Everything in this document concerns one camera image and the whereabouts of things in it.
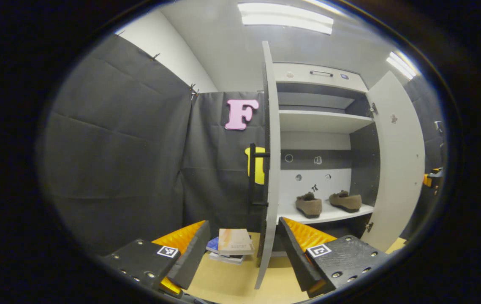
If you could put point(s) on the large ceiling light panel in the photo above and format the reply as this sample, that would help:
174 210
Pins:
284 17

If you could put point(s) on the small ceiling light panel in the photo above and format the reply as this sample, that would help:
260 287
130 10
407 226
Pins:
400 64

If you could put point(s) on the beige cover book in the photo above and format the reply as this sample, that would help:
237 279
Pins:
234 241

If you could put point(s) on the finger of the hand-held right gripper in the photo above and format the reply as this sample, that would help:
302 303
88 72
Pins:
431 179

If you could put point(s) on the blue cover book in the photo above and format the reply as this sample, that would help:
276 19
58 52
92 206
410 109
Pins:
213 245

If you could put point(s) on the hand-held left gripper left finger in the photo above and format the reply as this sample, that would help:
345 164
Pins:
189 257

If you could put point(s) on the grey book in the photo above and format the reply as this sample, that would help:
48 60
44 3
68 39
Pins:
225 258

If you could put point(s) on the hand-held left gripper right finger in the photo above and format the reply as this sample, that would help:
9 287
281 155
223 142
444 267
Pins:
297 257

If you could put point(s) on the black backdrop cloth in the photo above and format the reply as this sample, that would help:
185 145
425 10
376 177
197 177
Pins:
118 160

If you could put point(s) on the grey cabinet door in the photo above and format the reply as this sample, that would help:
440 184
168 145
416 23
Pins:
272 169
396 169

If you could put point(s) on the grey shoe cabinet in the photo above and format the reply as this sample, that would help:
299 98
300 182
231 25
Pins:
320 122

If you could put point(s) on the brown shoe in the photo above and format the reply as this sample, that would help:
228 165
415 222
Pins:
308 206
345 202

